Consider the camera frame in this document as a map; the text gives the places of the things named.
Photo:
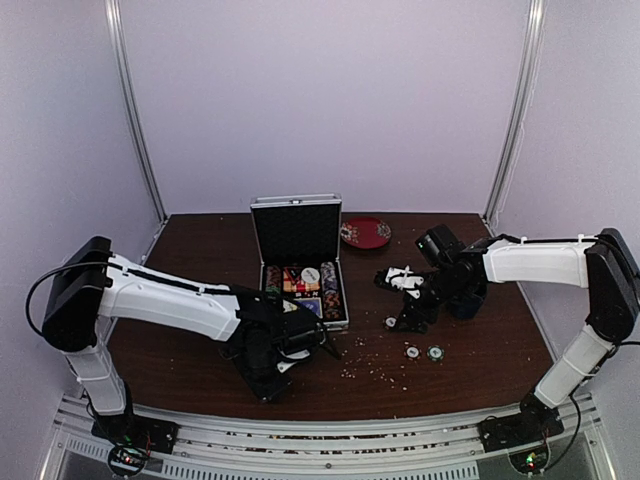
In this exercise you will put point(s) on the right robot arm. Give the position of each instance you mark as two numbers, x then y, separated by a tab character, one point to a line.
593	279

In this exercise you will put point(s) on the front aluminium rail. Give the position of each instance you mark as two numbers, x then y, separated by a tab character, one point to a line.
437	447

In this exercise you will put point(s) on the purple small blind button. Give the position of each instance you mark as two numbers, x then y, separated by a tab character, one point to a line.
312	304

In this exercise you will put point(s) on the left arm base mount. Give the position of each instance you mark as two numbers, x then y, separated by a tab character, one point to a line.
134	440

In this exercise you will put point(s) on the green poker chip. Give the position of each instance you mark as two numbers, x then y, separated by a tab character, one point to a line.
435	353

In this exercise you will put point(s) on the black white poker chip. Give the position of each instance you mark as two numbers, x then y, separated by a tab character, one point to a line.
412	352

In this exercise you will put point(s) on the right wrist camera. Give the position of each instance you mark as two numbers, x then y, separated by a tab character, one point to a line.
398	279

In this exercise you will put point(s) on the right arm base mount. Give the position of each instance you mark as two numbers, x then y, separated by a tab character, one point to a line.
524	438

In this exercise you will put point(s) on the red black poker chip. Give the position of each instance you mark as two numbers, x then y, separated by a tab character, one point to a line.
390	323

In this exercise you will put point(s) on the blue yellow card deck box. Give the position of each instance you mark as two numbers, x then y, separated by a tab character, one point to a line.
287	306

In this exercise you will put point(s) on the red decorated plate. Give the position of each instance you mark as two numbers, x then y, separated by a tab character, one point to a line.
365	232

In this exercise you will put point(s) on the chip row in case right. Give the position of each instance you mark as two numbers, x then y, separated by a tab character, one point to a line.
333	304

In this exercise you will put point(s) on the aluminium poker case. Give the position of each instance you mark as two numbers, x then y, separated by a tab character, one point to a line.
301	231

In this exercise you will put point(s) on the right aluminium frame post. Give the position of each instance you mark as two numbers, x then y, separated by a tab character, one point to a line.
524	88

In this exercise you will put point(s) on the dark blue mug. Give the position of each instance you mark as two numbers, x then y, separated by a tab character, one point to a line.
465	307

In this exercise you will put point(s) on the chip row in case left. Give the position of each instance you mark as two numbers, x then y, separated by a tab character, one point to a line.
273	280

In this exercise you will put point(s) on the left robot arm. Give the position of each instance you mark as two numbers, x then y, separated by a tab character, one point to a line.
261	338

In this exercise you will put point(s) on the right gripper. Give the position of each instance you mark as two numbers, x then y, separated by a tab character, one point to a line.
408	315

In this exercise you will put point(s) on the left aluminium frame post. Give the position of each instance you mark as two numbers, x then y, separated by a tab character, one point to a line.
118	41

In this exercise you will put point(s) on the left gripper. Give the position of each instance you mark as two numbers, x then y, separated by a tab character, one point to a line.
266	391

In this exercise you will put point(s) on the chip row in case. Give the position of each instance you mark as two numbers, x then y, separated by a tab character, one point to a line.
273	280
333	304

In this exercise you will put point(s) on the red card deck box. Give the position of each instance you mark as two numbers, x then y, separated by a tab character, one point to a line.
292	282

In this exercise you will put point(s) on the aluminium frame post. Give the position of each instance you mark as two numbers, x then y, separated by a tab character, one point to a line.
524	88
118	41

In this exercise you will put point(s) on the white dealer button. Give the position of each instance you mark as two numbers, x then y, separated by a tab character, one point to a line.
310	275

